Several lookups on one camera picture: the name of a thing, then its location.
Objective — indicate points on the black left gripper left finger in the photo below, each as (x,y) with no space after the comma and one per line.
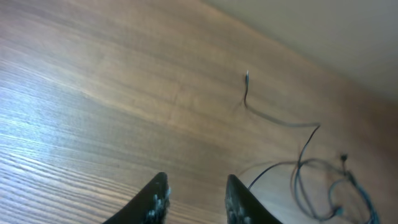
(148,206)

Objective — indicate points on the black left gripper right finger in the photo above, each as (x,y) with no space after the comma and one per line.
(242,207)

